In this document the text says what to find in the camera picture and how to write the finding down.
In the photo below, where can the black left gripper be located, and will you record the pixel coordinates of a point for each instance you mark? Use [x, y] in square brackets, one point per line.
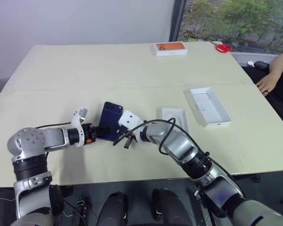
[88, 133]

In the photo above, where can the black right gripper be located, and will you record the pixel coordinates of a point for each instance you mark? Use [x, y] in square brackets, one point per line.
[125, 133]

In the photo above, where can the dark blue phone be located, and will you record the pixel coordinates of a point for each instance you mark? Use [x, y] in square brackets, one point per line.
[109, 115]

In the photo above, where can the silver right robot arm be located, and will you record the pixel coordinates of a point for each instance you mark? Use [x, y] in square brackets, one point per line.
[181, 146]

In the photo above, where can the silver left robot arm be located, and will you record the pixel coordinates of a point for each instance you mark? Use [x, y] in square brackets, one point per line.
[30, 141]

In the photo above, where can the person's bare forearm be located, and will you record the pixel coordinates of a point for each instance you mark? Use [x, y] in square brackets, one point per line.
[281, 63]

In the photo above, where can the white phone box lid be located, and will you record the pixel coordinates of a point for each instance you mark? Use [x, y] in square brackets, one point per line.
[173, 115]

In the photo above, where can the open white phone box base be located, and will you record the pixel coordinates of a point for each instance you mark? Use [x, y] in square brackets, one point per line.
[210, 108]

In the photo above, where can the white box with orange print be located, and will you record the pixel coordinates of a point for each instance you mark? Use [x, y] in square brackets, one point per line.
[171, 49]

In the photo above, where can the person's bare hand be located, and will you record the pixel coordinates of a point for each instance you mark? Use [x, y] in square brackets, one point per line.
[266, 83]

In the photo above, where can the dark rounded shape under table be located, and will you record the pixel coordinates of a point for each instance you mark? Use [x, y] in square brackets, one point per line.
[114, 208]

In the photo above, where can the small black connector under table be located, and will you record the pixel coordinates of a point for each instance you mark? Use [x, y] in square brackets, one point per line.
[80, 204]

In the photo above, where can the small white crumpled object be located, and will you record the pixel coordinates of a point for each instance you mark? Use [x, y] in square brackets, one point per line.
[250, 63]

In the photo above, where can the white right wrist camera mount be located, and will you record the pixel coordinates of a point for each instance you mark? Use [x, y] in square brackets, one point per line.
[130, 120]

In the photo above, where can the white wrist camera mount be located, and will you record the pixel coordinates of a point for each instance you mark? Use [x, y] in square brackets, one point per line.
[130, 120]
[78, 117]

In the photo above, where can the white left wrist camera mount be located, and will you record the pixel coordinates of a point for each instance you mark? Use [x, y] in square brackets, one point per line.
[78, 117]

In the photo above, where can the dark window frame post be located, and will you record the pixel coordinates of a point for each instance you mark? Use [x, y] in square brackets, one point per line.
[176, 21]

